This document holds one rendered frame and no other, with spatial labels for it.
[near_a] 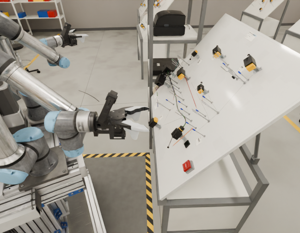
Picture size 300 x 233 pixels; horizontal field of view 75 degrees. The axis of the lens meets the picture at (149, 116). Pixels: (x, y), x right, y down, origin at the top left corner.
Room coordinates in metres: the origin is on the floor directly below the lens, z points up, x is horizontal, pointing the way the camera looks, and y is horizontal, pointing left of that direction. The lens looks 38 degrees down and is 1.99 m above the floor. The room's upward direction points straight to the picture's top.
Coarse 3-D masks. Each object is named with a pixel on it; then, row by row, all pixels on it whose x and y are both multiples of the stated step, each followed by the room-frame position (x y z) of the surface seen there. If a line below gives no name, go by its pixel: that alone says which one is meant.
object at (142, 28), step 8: (160, 0) 4.78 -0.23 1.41; (168, 0) 4.23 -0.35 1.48; (160, 8) 4.34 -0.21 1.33; (144, 24) 4.64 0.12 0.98; (144, 32) 4.17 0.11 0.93; (144, 40) 4.08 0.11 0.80; (144, 48) 3.98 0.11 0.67; (160, 48) 4.02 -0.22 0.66; (168, 48) 3.99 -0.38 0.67; (144, 56) 3.98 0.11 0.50; (160, 56) 4.02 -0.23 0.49; (168, 56) 3.99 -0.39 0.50
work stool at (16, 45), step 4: (12, 44) 4.18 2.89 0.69; (16, 44) 4.18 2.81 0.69; (20, 44) 4.18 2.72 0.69; (12, 48) 3.96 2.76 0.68; (16, 48) 3.99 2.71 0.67; (20, 48) 4.04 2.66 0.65; (16, 52) 4.08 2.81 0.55; (20, 60) 4.09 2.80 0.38; (24, 60) 4.30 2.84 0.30; (28, 60) 4.29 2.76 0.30; (20, 64) 4.08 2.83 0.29; (28, 72) 4.13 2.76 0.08
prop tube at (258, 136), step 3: (258, 135) 0.80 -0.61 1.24; (258, 138) 0.80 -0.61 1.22; (255, 141) 0.81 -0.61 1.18; (258, 141) 0.80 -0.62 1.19; (255, 144) 0.81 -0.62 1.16; (258, 144) 0.80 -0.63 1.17; (255, 147) 0.81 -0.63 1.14; (258, 147) 0.80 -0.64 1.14; (255, 150) 0.80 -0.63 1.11; (255, 153) 0.80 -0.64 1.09; (252, 156) 0.82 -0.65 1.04; (255, 156) 0.80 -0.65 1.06
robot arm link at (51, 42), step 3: (42, 39) 1.37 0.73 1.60; (45, 39) 1.38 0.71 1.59; (48, 39) 1.39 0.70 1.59; (51, 39) 1.40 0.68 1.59; (54, 39) 1.41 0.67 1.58; (42, 42) 1.35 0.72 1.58; (45, 42) 1.36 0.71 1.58; (48, 42) 1.37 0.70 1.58; (51, 42) 1.39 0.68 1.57; (54, 42) 1.40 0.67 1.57; (48, 45) 1.36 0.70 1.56; (51, 45) 1.38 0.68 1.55; (54, 45) 1.40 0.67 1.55; (57, 45) 1.42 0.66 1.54; (51, 48) 1.37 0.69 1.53; (54, 48) 1.40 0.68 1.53
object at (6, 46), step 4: (0, 36) 1.15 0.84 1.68; (0, 40) 1.16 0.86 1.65; (4, 40) 1.17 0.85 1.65; (8, 40) 1.20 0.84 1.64; (0, 44) 1.15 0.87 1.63; (4, 44) 1.17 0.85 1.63; (8, 44) 1.19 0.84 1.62; (0, 48) 1.15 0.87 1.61; (4, 48) 1.16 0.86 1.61; (8, 48) 1.18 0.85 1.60; (8, 52) 1.17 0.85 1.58; (12, 52) 1.19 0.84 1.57; (12, 56) 1.18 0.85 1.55; (12, 88) 1.14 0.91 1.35; (16, 92) 1.11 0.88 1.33
